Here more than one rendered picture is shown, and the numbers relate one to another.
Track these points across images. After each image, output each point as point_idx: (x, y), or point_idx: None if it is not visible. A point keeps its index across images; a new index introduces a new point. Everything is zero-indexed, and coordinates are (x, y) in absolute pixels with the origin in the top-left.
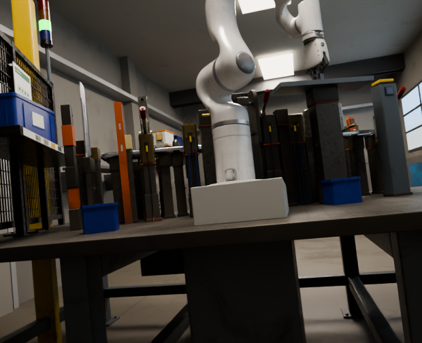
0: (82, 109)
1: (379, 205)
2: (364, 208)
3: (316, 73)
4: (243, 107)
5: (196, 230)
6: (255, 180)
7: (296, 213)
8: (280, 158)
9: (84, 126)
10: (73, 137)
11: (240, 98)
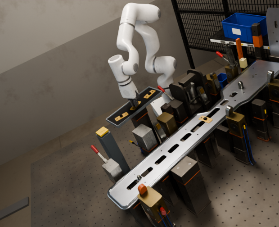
0: (267, 26)
1: (131, 133)
2: (134, 128)
3: (133, 99)
4: (157, 79)
5: None
6: (157, 98)
7: (156, 121)
8: None
9: (268, 38)
10: (254, 43)
11: (177, 82)
